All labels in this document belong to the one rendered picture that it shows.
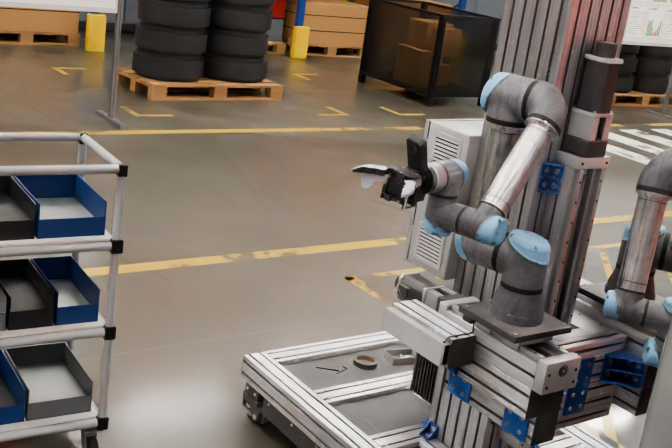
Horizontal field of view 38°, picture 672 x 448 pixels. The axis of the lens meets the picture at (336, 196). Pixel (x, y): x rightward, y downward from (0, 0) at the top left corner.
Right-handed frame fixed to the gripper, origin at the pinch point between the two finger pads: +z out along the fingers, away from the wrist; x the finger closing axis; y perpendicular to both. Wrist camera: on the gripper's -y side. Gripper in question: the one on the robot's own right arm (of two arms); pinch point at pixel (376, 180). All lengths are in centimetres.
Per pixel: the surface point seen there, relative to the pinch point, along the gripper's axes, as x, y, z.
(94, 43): 737, 218, -486
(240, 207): 256, 160, -242
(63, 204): 119, 61, -6
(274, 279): 161, 147, -174
